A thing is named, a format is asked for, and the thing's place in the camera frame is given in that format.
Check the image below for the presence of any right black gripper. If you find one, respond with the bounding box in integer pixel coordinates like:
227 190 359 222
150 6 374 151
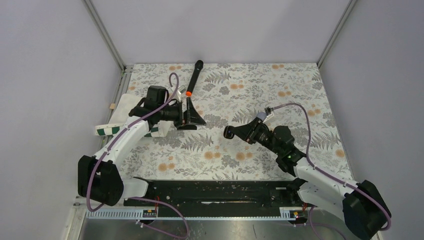
230 117 282 156

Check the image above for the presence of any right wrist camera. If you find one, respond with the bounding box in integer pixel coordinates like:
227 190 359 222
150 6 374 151
263 107 275 122

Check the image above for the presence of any black microphone orange tip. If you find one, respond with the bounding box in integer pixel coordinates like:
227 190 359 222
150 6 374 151
185 60 204 97

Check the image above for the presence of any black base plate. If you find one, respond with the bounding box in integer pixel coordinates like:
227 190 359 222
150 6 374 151
145 180 308 221

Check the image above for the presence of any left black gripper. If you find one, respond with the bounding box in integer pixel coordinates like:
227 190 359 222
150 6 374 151
158 97 207 131

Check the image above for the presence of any floral tablecloth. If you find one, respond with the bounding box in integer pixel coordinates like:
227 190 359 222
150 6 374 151
120 63 352 180

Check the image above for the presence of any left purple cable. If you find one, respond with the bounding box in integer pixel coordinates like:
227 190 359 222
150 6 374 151
86 72 180 213

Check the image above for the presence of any purple earbud charging case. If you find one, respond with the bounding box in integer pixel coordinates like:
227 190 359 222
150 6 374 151
256 112 268 121

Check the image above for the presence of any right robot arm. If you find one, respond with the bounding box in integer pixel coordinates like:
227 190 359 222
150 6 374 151
223 117 392 240

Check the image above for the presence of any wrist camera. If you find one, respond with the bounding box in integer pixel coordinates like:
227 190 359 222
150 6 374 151
263 107 275 122
173 86 186 102

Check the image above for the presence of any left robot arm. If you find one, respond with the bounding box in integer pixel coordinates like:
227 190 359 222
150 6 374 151
77 83 206 206

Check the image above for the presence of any black earbud charging case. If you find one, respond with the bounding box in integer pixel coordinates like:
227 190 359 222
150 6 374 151
223 125 234 140

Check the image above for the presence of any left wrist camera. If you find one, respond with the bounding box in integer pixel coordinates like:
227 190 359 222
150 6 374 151
173 86 186 102

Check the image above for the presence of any green white checkered mat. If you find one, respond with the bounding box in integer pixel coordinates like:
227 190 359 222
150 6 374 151
94 93 171 138

